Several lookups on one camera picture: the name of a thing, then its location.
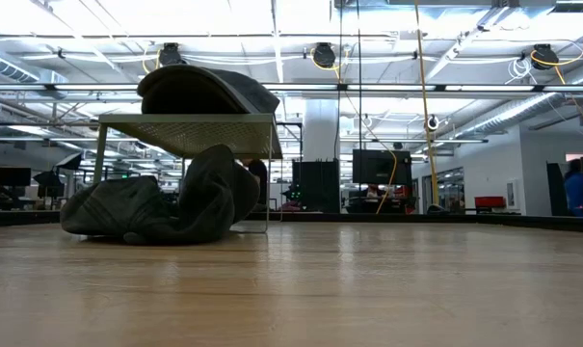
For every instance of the charcoal baseball cap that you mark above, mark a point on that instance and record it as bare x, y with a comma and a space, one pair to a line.
257, 89

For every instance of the grey garment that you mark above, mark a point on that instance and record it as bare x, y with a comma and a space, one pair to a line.
190, 98

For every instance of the dark green garment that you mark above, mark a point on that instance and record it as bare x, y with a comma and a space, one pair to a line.
127, 207

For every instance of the black cabinet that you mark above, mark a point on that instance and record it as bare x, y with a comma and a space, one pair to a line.
317, 185

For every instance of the person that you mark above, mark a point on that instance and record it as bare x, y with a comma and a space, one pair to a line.
577, 190
258, 180

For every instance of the large black monitor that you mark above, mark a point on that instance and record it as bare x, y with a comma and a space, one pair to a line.
373, 166

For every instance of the pale green perforated metal shelf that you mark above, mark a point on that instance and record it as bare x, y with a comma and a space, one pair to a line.
199, 135

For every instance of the red box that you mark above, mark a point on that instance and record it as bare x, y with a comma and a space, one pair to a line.
489, 201

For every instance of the black photo light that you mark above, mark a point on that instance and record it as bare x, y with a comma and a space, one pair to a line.
47, 180

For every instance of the black standing panel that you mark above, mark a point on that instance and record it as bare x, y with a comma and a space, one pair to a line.
554, 188

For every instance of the small black monitor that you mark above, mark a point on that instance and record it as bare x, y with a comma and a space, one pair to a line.
12, 177

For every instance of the black aluminium table frame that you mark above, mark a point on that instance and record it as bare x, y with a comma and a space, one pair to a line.
416, 221

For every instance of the silver ventilation duct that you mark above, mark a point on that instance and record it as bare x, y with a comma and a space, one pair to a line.
11, 67
522, 112

